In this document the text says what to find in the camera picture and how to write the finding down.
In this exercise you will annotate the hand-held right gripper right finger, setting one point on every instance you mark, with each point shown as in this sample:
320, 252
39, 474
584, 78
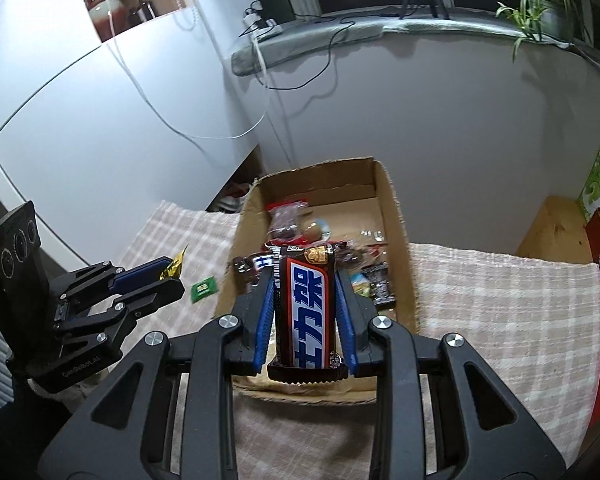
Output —
345, 320

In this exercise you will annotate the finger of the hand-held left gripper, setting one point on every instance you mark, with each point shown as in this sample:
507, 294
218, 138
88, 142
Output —
152, 300
135, 275

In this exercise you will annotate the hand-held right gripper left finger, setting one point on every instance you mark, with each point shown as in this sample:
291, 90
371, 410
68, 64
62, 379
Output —
265, 320

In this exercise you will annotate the brown chocolate bar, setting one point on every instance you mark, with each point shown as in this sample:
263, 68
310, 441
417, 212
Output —
245, 265
307, 310

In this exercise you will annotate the light green snack packet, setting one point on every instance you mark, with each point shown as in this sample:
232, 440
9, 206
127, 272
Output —
360, 284

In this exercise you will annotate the yellow snack packet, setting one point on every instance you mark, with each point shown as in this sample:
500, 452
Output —
175, 267

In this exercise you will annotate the black white snack packet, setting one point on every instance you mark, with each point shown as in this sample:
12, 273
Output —
382, 285

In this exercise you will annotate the red-edged dark fruit packet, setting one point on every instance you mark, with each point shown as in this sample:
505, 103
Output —
355, 256

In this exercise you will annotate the clear nut packet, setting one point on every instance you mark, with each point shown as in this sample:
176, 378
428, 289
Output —
314, 230

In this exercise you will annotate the large red-edged purple packet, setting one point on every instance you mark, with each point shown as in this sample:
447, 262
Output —
285, 220

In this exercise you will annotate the cardboard box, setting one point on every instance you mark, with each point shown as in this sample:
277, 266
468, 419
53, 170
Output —
330, 180

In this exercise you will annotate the person's left forearm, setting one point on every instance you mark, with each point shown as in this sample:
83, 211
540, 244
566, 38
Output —
70, 392

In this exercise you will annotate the dark green snack packet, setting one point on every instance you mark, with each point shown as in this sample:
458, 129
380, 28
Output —
203, 290

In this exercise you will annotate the plaid tablecloth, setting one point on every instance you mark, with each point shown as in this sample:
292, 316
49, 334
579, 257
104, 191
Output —
480, 310

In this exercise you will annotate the white cabinet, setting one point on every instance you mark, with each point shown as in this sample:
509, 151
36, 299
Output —
105, 135

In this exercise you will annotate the wooden side table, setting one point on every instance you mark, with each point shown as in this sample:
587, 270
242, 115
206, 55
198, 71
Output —
550, 235

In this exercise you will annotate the red white vase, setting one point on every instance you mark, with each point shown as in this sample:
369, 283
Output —
107, 15

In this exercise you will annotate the dark jar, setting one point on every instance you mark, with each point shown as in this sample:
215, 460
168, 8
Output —
141, 10

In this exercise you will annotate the white power strip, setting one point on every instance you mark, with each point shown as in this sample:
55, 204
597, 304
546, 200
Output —
260, 22

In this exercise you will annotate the grey stone window sill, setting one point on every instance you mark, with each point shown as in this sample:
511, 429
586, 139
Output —
430, 30

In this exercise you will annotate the potted spider plant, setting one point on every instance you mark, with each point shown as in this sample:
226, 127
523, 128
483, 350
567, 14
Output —
540, 5

